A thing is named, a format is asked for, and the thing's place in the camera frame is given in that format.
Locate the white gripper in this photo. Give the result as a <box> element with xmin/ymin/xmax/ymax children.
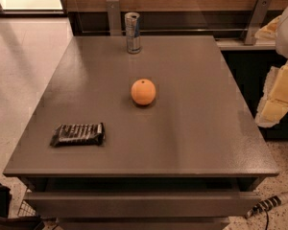
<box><xmin>254</xmin><ymin>7</ymin><xmax>288</xmax><ymax>127</ymax></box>

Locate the black rxbar chocolate wrapper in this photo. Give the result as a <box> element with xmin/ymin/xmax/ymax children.
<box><xmin>50</xmin><ymin>123</ymin><xmax>105</xmax><ymax>148</ymax></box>

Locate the silver blue redbull can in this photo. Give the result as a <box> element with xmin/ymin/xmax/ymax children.
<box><xmin>125</xmin><ymin>12</ymin><xmax>141</xmax><ymax>54</ymax></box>

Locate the orange fruit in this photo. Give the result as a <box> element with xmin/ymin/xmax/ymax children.
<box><xmin>131</xmin><ymin>79</ymin><xmax>156</xmax><ymax>105</ymax></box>

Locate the grey cabinet drawer front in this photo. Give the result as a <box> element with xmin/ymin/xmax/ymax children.
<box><xmin>25</xmin><ymin>192</ymin><xmax>259</xmax><ymax>218</ymax></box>

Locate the dark object on floor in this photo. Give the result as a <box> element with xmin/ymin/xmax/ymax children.
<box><xmin>0</xmin><ymin>183</ymin><xmax>44</xmax><ymax>230</ymax></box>

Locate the right metal bracket post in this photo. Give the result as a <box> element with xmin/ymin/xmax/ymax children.
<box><xmin>244</xmin><ymin>0</ymin><xmax>272</xmax><ymax>45</ymax></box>

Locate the metal bracket post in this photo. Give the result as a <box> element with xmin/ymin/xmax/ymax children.
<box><xmin>244</xmin><ymin>0</ymin><xmax>272</xmax><ymax>45</ymax></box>
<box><xmin>107</xmin><ymin>0</ymin><xmax>122</xmax><ymax>36</ymax></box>

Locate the left metal bracket post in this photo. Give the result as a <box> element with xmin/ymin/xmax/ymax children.
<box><xmin>107</xmin><ymin>0</ymin><xmax>122</xmax><ymax>36</ymax></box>

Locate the wire basket on floor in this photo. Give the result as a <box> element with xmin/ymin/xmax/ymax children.
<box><xmin>17</xmin><ymin>199</ymin><xmax>36</xmax><ymax>217</ymax></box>

